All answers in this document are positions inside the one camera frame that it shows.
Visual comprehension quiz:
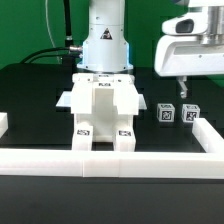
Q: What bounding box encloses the white chair seat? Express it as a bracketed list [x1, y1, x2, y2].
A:
[71, 87, 133, 142]

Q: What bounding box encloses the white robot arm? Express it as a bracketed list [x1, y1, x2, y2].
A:
[78, 0, 224, 97]

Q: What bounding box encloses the white marker cube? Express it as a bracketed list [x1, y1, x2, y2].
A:
[157, 103, 175, 122]
[182, 104, 200, 123]

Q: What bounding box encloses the white U-shaped fence frame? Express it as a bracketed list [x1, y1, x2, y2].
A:
[0, 118, 224, 179]

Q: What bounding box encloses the thin white cable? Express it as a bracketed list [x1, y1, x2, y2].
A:
[45, 0, 63, 64]

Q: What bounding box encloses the white block at left edge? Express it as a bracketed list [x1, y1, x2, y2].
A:
[0, 112, 8, 135]

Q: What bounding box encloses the white chair back frame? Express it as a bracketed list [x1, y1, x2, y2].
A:
[71, 73, 139, 115]

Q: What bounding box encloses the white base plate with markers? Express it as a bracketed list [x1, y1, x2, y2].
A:
[56, 91, 147, 110]

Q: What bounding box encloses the black cable bundle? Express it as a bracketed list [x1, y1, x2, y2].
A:
[20, 0, 84, 64]

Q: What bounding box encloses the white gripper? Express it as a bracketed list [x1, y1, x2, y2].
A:
[154, 16, 224, 99]

